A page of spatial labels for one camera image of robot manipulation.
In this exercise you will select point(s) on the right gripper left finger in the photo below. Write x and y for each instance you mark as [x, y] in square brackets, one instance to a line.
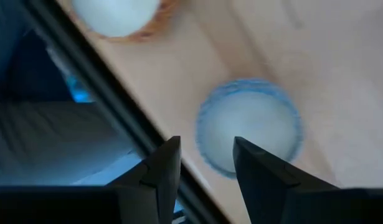
[160, 174]

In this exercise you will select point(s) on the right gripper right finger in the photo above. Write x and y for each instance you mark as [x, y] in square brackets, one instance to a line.
[259, 180]

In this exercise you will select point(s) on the blue patterned candle tin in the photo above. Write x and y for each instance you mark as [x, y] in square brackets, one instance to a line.
[250, 118]

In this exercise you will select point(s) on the orange patterned candle tin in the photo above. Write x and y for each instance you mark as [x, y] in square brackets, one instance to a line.
[116, 15]

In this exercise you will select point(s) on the black table edge rail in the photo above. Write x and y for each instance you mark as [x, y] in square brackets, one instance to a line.
[116, 99]

